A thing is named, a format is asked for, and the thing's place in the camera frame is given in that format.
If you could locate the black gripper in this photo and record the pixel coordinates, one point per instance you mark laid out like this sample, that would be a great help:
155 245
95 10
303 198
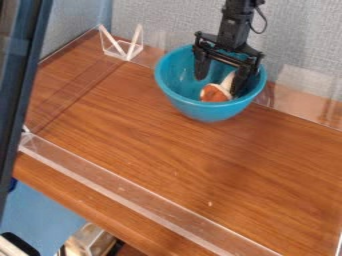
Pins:
230 40

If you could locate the brown and white toy mushroom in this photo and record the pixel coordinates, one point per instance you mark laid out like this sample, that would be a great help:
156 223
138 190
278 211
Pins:
218 92

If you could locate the blue bowl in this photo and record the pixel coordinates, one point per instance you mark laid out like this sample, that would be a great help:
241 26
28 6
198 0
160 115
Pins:
176 81

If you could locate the clear acrylic back barrier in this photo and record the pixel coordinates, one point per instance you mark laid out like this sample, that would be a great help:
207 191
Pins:
294 101

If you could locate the clear acrylic barrier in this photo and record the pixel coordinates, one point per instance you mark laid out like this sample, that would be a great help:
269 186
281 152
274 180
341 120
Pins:
188 224
294 101

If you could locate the clear acrylic front barrier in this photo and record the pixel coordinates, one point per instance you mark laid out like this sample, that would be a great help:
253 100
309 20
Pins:
188 224

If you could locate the blue object at left edge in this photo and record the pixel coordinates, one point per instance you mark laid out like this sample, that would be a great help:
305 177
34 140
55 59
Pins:
12 185

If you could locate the metallic object under table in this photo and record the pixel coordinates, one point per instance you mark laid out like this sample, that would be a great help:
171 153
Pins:
90 241

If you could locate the black white object bottom left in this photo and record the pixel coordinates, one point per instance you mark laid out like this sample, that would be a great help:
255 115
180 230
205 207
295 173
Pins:
13 246

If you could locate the clear acrylic corner bracket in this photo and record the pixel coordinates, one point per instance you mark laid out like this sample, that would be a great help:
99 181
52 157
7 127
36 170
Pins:
120 49

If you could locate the blue metal frame post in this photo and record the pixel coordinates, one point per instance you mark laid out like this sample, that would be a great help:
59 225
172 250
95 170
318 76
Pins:
23 26

